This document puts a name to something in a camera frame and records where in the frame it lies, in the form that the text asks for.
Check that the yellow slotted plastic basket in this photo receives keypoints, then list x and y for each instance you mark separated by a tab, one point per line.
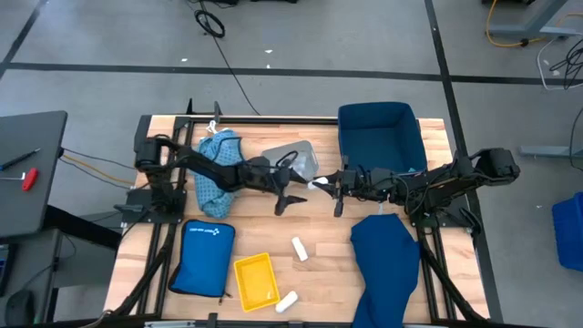
255	282

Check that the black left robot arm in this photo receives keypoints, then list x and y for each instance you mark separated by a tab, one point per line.
205	166

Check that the black pen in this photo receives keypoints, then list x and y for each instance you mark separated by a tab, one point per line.
18	159

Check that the dark grey side table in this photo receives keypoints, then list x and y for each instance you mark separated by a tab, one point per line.
32	209

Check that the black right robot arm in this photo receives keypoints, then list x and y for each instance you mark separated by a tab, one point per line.
437	182

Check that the white gauze roll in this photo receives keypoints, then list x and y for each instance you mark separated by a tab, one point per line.
286	302
299	249

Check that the clear plastic bag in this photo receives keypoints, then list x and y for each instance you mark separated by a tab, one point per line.
306	148

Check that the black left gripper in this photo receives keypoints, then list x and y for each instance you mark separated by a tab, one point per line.
266	175

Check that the navy blue cloth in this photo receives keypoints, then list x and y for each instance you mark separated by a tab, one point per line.
387	269

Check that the grey desk base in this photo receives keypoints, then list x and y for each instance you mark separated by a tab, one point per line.
524	29

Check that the black table-level camera mount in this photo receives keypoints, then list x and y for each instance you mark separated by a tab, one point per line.
212	319

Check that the blue first aid pouch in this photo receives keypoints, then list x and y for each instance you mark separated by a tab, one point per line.
202	259

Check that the teal patterned cloth gown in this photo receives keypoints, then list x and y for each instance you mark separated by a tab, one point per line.
214	200

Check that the blue plastic crate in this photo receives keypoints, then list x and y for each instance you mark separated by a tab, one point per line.
569	232

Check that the black computer mouse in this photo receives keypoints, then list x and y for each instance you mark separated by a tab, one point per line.
19	309

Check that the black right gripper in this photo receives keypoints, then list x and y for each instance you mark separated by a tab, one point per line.
364	183

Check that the grey desk foot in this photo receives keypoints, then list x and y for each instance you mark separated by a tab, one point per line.
546	151

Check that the navy fabric storage bin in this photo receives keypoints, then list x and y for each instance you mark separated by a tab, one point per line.
380	136

